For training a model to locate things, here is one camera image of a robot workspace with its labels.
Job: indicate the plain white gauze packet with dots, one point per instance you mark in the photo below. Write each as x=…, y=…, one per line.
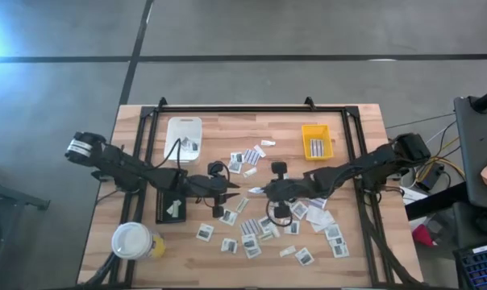
x=326, y=223
x=316, y=215

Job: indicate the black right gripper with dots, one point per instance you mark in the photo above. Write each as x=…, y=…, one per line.
x=285, y=189

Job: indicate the green striped bandage packet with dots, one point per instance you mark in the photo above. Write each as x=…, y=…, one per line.
x=265, y=237
x=242, y=205

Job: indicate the black stand base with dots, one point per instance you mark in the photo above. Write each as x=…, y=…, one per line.
x=9, y=197

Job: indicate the dark grey side table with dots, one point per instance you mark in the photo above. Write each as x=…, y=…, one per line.
x=479, y=153

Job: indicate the blue striped bandage packet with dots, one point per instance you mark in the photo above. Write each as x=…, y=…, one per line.
x=249, y=227
x=252, y=157
x=318, y=203

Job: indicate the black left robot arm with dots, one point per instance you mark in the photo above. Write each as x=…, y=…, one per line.
x=126, y=165

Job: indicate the white plastic bin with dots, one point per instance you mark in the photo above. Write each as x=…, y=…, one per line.
x=179, y=129

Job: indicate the white paper sheet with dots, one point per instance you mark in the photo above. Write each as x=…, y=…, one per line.
x=413, y=195

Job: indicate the black table leg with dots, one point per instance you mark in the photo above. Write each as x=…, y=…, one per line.
x=437, y=200

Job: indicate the fingertip fabric bandage packet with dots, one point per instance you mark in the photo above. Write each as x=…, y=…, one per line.
x=255, y=190

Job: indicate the yellow plastic basket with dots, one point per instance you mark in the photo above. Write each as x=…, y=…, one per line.
x=306, y=141

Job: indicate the black plastic basket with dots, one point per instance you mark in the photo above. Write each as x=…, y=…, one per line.
x=163, y=209

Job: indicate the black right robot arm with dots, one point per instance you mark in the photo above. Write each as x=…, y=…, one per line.
x=368, y=167

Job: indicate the red object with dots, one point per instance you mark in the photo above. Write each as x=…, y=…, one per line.
x=424, y=235

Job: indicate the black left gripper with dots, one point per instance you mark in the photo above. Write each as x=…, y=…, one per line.
x=211, y=189

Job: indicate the twisted white strip packet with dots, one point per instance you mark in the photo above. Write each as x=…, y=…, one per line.
x=267, y=143

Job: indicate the black power adapter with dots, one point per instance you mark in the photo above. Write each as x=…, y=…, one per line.
x=429, y=177

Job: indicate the backlit black keyboard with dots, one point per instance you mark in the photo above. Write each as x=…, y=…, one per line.
x=481, y=268

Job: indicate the knuckle fabric bandage packet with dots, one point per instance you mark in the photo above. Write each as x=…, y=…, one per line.
x=317, y=147

